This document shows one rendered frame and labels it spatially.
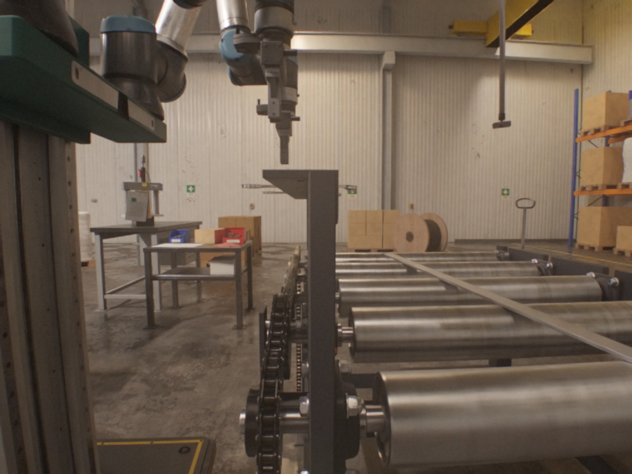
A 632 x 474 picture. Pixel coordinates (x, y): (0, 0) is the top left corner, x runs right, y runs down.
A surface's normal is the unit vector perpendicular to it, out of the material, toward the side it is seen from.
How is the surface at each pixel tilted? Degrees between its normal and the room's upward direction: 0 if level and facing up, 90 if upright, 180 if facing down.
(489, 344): 93
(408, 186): 90
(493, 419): 65
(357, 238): 90
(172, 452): 0
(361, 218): 90
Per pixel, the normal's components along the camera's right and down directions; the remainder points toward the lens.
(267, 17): -0.21, 0.09
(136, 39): 0.65, 0.07
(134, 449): 0.00, -1.00
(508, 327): 0.03, -0.35
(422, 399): 0.02, -0.75
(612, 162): 0.03, 0.08
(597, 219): -1.00, 0.00
